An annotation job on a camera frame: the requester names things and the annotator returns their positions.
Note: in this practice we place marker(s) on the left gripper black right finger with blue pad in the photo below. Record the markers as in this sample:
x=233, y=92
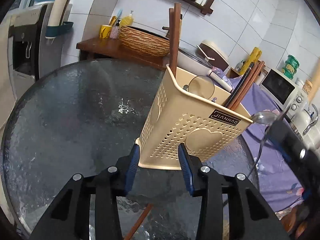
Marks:
x=250, y=216

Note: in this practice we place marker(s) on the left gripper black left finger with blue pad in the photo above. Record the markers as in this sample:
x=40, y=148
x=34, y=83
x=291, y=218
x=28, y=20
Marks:
x=67, y=217

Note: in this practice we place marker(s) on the brown wooden chopstick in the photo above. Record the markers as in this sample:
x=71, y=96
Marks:
x=139, y=221
x=176, y=36
x=241, y=92
x=171, y=25
x=260, y=67

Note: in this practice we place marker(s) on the wooden handled steel spoon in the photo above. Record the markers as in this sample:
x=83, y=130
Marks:
x=264, y=117

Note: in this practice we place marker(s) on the person's hand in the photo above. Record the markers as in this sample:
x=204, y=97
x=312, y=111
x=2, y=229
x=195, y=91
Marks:
x=296, y=221

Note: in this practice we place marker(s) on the purple floral cloth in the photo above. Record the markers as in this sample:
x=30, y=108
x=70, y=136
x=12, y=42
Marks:
x=276, y=182

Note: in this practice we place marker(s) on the white kettle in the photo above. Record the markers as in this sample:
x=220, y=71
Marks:
x=304, y=121

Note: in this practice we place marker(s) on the white microwave oven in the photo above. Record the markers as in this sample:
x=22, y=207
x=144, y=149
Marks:
x=284, y=92

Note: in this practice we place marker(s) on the tall paper cup stack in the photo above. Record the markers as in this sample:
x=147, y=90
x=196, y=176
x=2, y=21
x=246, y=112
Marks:
x=315, y=80

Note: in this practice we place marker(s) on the green bowl stack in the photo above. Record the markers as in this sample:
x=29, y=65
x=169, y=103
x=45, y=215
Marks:
x=290, y=67

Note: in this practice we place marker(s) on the round glass table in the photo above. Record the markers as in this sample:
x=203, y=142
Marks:
x=81, y=118

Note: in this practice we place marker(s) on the yellow roll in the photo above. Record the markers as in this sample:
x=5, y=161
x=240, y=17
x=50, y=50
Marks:
x=253, y=57

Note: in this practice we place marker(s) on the beige perforated utensil holder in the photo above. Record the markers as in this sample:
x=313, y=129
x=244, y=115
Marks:
x=177, y=116

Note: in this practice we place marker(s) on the beige fabric chair cover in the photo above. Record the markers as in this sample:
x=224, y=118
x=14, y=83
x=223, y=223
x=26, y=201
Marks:
x=7, y=97

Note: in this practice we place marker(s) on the white pan with lid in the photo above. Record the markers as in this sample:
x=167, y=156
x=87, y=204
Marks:
x=193, y=63

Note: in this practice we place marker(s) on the grey water dispenser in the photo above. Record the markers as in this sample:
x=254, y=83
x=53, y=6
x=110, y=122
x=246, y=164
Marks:
x=31, y=53

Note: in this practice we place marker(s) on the bronze faucet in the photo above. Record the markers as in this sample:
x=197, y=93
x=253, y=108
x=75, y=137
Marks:
x=168, y=31

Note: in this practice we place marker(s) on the yellow mug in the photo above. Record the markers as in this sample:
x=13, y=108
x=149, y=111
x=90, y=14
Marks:
x=105, y=31

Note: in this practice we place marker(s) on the woven brown basin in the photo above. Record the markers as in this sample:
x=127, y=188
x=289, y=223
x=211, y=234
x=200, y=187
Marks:
x=144, y=42

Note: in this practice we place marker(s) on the pink pump bottle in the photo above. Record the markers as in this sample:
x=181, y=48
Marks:
x=115, y=31

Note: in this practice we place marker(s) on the paper cup stack holder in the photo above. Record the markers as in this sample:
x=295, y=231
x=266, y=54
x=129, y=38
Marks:
x=57, y=26

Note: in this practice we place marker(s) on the yellow soap dispenser bottle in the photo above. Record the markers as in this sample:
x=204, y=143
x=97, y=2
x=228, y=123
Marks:
x=127, y=20

